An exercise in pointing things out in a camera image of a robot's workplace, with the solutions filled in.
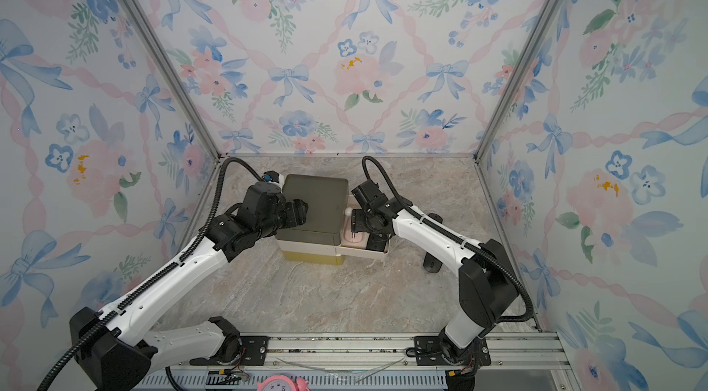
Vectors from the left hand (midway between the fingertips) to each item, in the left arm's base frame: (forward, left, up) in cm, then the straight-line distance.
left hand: (300, 206), depth 77 cm
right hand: (+1, -18, -11) cm, 21 cm away
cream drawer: (-6, -17, -14) cm, 23 cm away
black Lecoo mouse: (-8, -40, -21) cm, 46 cm away
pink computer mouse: (-3, -16, -13) cm, 21 cm away
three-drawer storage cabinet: (-7, -5, -7) cm, 11 cm away
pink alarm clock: (-39, +2, -20) cm, 44 cm away
